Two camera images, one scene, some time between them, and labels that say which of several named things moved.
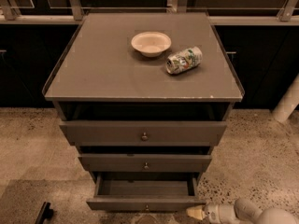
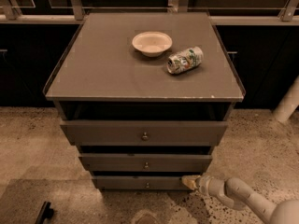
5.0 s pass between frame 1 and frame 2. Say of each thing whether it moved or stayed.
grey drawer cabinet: stayed
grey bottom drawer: moved
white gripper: moved
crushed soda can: stayed
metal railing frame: stayed
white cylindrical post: stayed
